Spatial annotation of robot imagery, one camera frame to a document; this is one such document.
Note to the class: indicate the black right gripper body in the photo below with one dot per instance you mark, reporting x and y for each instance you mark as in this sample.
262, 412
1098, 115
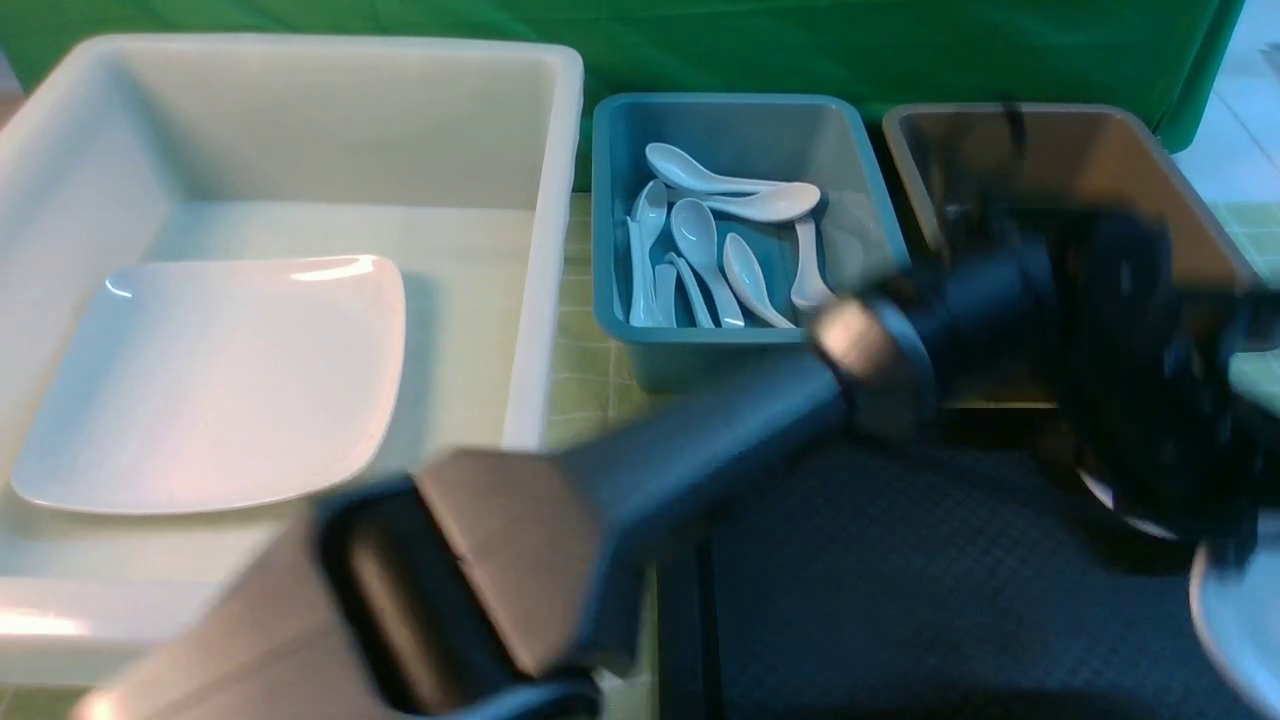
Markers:
1147, 375

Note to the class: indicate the white small dish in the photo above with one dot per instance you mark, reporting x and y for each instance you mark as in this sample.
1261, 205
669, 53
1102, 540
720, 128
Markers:
1236, 616
1106, 496

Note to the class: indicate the white ceramic spoon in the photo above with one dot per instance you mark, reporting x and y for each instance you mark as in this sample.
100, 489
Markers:
747, 281

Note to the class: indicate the large white square plate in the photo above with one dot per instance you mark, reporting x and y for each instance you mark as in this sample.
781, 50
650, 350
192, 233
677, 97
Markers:
219, 385

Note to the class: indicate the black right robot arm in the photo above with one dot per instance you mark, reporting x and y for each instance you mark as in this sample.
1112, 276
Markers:
491, 584

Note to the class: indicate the black serving tray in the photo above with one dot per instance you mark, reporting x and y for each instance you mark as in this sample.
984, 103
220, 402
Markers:
966, 576

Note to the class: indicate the brown plastic bin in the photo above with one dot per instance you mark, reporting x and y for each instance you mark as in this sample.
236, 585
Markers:
1032, 162

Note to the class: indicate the green backdrop cloth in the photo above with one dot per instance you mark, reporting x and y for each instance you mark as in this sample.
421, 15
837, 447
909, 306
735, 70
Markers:
1155, 59

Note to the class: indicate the white spoon right upright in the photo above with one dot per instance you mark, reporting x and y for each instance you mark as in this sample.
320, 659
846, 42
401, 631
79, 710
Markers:
809, 291

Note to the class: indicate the teal plastic bin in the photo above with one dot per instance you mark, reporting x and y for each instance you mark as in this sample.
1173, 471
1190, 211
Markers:
803, 138

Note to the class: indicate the white spoon middle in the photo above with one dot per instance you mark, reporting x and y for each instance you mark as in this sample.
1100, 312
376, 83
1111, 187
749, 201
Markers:
696, 236

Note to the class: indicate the white spoon top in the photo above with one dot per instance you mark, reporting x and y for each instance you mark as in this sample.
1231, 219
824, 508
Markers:
677, 169

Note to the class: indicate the white spoon left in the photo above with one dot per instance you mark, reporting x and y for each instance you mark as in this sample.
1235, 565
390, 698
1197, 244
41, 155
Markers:
645, 222

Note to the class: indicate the green checkered tablecloth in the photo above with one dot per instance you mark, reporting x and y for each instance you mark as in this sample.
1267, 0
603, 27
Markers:
593, 386

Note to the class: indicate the large white plastic tub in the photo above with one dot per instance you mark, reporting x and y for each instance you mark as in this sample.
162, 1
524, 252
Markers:
453, 159

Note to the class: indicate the white spoon small handle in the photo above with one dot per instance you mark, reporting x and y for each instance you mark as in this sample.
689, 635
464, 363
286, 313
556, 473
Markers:
692, 289

